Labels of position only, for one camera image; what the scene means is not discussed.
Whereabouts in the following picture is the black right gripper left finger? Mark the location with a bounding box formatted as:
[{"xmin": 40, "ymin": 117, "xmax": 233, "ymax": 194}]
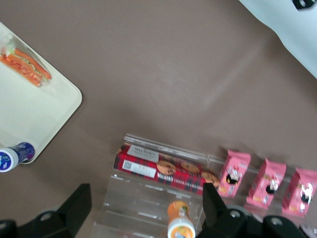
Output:
[{"xmin": 14, "ymin": 183, "xmax": 93, "ymax": 238}]

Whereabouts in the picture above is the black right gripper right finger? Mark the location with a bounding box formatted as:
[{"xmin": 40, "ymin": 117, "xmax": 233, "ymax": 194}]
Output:
[{"xmin": 197, "ymin": 183, "xmax": 264, "ymax": 238}]

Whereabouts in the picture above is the triangle sandwich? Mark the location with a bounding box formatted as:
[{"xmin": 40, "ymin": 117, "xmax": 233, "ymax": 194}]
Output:
[{"xmin": 0, "ymin": 32, "xmax": 53, "ymax": 89}]

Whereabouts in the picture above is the beige plastic serving tray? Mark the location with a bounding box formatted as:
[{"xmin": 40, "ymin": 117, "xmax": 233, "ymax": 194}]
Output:
[{"xmin": 0, "ymin": 22, "xmax": 83, "ymax": 166}]

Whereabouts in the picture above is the orange cap yogurt bottle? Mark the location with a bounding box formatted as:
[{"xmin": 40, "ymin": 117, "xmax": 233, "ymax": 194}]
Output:
[{"xmin": 167, "ymin": 200, "xmax": 197, "ymax": 238}]

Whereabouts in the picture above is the pink snack pack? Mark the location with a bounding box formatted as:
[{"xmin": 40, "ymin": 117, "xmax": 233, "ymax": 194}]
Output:
[
  {"xmin": 218, "ymin": 149, "xmax": 252, "ymax": 198},
  {"xmin": 281, "ymin": 167, "xmax": 317, "ymax": 218},
  {"xmin": 244, "ymin": 158, "xmax": 287, "ymax": 210}
]

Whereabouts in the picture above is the clear acrylic stepped stand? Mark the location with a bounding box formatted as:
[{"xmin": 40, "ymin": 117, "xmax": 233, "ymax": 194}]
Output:
[{"xmin": 93, "ymin": 133, "xmax": 317, "ymax": 238}]

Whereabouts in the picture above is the red tartan cookie box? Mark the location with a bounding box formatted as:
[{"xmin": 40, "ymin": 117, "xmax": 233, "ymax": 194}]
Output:
[{"xmin": 113, "ymin": 145, "xmax": 221, "ymax": 197}]

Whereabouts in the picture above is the blue cap yogurt bottle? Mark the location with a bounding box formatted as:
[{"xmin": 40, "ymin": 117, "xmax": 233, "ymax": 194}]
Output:
[{"xmin": 0, "ymin": 141, "xmax": 36, "ymax": 173}]

